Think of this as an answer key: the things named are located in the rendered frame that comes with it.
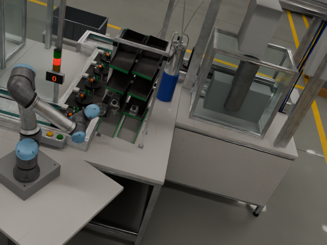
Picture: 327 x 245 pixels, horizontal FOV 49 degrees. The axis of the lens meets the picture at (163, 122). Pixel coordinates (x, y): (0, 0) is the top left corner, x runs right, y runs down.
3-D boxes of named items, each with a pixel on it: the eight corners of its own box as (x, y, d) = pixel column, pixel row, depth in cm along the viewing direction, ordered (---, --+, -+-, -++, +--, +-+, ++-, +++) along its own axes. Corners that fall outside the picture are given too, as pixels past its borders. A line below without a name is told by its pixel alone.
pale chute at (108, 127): (113, 138, 251) (112, 137, 246) (96, 131, 252) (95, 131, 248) (129, 102, 255) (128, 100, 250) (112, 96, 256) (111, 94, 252)
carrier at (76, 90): (94, 115, 272) (96, 101, 264) (63, 106, 271) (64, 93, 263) (102, 98, 291) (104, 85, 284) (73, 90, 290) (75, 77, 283)
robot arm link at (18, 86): (12, 84, 167) (91, 137, 194) (16, 71, 175) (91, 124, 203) (-3, 98, 171) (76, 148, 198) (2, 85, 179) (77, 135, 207)
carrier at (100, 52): (117, 71, 331) (119, 59, 324) (91, 63, 330) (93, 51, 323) (122, 60, 351) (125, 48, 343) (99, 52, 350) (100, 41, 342)
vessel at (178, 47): (177, 78, 311) (190, 38, 289) (162, 73, 311) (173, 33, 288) (179, 70, 322) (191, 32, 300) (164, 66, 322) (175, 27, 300)
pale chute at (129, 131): (134, 144, 251) (133, 143, 247) (117, 137, 252) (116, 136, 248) (150, 108, 255) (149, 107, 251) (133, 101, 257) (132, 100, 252)
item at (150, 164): (163, 185, 249) (164, 182, 247) (-49, 126, 244) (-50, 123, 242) (181, 85, 363) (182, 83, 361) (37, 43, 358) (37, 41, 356)
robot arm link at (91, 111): (80, 109, 201) (92, 102, 199) (88, 107, 212) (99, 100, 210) (86, 121, 201) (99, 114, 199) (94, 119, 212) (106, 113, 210)
